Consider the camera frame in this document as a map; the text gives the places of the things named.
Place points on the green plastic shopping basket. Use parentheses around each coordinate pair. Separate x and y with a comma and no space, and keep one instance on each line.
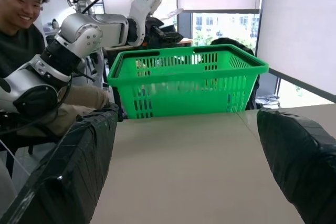
(183,98)

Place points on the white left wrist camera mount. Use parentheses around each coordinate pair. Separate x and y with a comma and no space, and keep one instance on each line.
(143,1)

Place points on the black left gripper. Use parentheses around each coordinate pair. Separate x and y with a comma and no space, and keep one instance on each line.
(152,33)

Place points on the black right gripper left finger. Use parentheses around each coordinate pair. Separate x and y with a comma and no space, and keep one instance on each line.
(71,171)

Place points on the smiling person in dark sweater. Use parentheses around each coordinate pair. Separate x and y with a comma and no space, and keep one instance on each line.
(18,24)

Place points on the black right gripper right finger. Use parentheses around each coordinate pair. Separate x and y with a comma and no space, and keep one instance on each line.
(302,161)

